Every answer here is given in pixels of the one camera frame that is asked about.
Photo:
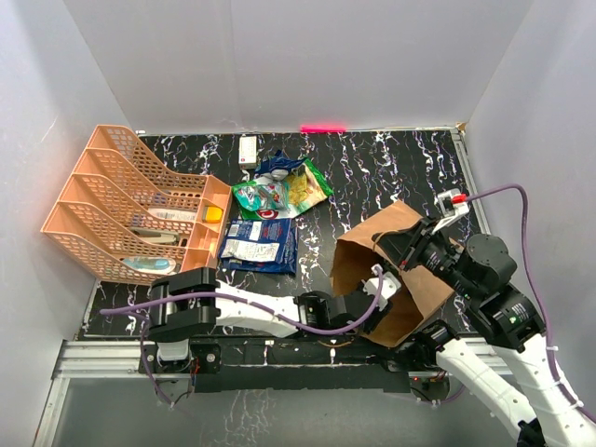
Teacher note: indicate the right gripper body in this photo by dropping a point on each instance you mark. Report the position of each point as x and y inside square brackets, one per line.
[437, 256]

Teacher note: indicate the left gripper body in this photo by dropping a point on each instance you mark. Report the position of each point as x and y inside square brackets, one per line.
[367, 323]

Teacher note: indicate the blue cookie bag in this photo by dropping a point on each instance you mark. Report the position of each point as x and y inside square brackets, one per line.
[256, 242]

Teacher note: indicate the navy Kettle chips bag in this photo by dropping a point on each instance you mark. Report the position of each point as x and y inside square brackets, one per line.
[286, 261]

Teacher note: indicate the teal snack packet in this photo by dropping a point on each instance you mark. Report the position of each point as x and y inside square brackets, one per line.
[263, 196]

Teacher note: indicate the green chips bag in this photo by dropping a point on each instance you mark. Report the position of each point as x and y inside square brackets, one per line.
[307, 188]

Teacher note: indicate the dark blue snack bag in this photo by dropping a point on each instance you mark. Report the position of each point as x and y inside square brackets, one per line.
[278, 166]

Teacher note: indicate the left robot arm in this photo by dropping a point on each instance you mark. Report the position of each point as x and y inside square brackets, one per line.
[195, 302]

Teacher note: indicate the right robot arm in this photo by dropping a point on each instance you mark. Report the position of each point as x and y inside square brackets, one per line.
[541, 409]

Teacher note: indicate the red light strip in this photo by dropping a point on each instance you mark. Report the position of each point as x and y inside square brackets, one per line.
[324, 127]

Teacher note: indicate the yellow sticky note block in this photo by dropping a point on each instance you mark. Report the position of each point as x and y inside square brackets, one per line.
[212, 215]

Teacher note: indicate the small white box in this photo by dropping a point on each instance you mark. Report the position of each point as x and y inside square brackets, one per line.
[247, 152]

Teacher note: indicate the white tube in organizer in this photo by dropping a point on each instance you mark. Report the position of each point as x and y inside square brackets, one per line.
[173, 215]

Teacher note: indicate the clear pouch in organizer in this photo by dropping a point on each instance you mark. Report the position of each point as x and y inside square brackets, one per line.
[151, 265]

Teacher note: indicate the stapler in organizer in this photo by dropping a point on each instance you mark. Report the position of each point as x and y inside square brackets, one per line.
[158, 237]

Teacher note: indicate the orange plastic desk organizer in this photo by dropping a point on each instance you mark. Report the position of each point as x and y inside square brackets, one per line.
[114, 183]

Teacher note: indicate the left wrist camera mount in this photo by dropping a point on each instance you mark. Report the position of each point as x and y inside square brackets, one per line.
[374, 286]

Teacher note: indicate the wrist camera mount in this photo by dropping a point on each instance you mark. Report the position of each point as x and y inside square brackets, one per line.
[453, 206]
[374, 286]

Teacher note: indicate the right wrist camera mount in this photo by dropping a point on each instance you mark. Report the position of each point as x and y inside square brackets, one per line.
[453, 206]

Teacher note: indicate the black front mounting rail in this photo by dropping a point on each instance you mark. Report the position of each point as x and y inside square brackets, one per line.
[235, 363]

